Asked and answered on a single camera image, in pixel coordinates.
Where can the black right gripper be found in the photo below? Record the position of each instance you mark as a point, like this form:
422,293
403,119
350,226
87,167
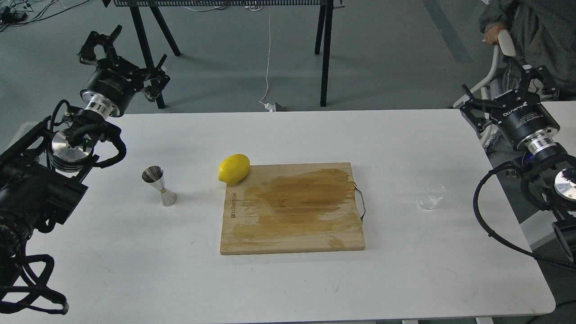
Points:
525,123

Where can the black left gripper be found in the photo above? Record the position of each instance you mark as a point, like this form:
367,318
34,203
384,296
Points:
115,81

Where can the steel double jigger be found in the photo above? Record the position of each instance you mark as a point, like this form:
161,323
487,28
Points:
154,176

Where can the small clear glass cup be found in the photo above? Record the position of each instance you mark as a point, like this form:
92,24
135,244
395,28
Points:
433,194

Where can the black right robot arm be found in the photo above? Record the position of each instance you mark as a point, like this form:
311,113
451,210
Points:
545,169

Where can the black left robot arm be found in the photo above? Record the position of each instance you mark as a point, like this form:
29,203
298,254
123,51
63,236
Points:
42,173

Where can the white office chair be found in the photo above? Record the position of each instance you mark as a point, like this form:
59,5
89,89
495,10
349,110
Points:
491,86

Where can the white side table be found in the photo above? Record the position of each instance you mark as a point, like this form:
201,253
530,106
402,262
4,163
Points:
564,113

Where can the person in grey hoodie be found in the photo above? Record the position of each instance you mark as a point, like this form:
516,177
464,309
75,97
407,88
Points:
543,32

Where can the yellow lemon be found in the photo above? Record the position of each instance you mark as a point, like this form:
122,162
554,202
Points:
233,169

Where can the wooden cutting board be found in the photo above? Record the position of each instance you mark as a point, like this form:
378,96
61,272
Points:
292,208

